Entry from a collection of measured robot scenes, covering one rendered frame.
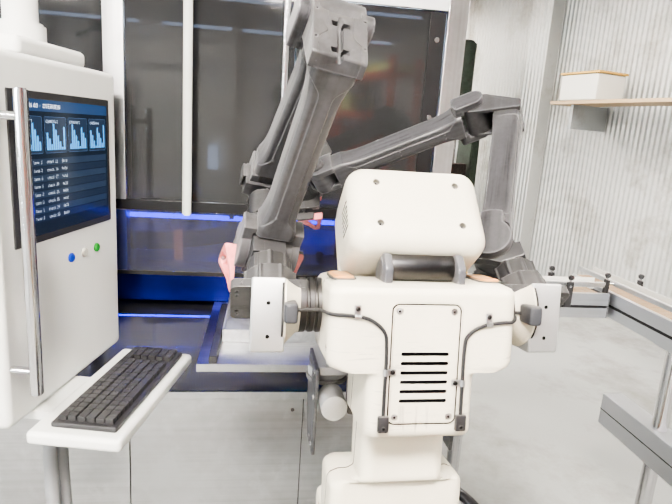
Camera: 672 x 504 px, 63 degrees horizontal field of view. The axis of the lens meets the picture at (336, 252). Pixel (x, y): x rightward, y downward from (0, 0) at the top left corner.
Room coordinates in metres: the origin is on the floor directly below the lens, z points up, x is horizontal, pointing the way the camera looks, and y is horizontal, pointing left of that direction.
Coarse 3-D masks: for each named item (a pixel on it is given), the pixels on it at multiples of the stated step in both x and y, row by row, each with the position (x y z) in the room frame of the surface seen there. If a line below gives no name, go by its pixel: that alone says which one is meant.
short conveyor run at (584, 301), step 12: (552, 276) 1.97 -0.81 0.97; (576, 288) 1.97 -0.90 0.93; (588, 288) 1.98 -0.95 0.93; (576, 300) 1.89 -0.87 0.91; (588, 300) 1.89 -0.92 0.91; (600, 300) 1.90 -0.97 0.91; (564, 312) 1.88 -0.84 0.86; (576, 312) 1.89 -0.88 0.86; (588, 312) 1.89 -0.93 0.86; (600, 312) 1.90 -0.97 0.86
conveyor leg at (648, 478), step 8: (656, 344) 1.68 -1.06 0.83; (664, 360) 1.67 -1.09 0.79; (664, 368) 1.66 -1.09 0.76; (664, 376) 1.65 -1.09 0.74; (664, 384) 1.65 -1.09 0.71; (664, 392) 1.64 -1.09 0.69; (656, 400) 1.66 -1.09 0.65; (664, 400) 1.64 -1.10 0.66; (656, 408) 1.66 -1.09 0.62; (664, 408) 1.64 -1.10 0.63; (656, 416) 1.65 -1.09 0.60; (664, 416) 1.63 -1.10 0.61; (656, 424) 1.64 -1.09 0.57; (664, 424) 1.63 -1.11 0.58; (664, 432) 1.63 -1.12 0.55; (648, 472) 1.64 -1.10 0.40; (640, 480) 1.66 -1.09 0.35; (648, 480) 1.64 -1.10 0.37; (656, 480) 1.64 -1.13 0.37; (640, 488) 1.65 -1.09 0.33; (648, 488) 1.64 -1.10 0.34; (640, 496) 1.65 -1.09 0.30; (648, 496) 1.63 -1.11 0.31
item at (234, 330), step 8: (224, 320) 1.41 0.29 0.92; (232, 320) 1.51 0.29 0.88; (240, 320) 1.51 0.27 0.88; (248, 320) 1.52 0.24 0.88; (224, 328) 1.37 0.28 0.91; (232, 328) 1.44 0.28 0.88; (240, 328) 1.45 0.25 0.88; (248, 328) 1.45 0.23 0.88; (224, 336) 1.35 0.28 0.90; (232, 336) 1.35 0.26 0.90; (240, 336) 1.36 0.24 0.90; (248, 336) 1.36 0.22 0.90; (296, 336) 1.38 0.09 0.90; (304, 336) 1.38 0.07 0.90; (312, 336) 1.38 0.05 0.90
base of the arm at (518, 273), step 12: (504, 264) 0.92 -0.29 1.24; (516, 264) 0.91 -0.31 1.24; (528, 264) 0.91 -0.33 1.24; (504, 276) 0.91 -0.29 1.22; (516, 276) 0.88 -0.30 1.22; (528, 276) 0.88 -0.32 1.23; (540, 276) 0.88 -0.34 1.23; (516, 288) 0.85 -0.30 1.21; (564, 288) 0.87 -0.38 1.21; (564, 300) 0.87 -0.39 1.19
